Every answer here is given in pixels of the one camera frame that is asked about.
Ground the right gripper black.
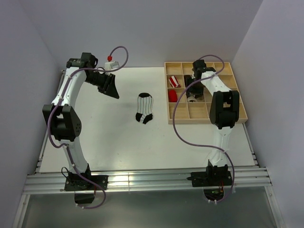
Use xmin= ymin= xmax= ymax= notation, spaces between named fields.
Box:
xmin=185 ymin=77 xmax=204 ymax=99

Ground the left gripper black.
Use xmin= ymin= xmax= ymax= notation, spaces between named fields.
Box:
xmin=85 ymin=72 xmax=120 ymax=99

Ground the beige brown striped sock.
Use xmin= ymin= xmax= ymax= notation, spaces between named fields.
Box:
xmin=187 ymin=95 xmax=198 ymax=103

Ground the white black striped sock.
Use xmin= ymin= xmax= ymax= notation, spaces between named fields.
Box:
xmin=135 ymin=93 xmax=153 ymax=124

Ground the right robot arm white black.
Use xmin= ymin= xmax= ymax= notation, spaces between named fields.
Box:
xmin=192 ymin=59 xmax=240 ymax=185

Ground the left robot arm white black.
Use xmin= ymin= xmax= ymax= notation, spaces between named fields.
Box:
xmin=42 ymin=53 xmax=119 ymax=190

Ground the dark brown rolled sock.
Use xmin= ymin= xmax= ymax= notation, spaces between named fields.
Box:
xmin=184 ymin=75 xmax=194 ymax=87

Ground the red white striped rolled sock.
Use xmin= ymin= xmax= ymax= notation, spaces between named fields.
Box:
xmin=168 ymin=76 xmax=181 ymax=88

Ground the wooden compartment tray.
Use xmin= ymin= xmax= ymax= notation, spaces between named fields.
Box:
xmin=164 ymin=62 xmax=248 ymax=124

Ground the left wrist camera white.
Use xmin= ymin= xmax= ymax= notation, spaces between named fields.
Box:
xmin=104 ymin=61 xmax=120 ymax=71

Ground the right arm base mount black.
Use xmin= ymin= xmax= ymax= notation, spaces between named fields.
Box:
xmin=186 ymin=171 xmax=234 ymax=204

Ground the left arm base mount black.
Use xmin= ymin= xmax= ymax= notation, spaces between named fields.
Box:
xmin=61 ymin=165 xmax=109 ymax=209

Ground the aluminium rail frame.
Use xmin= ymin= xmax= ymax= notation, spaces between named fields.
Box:
xmin=13 ymin=67 xmax=286 ymax=228

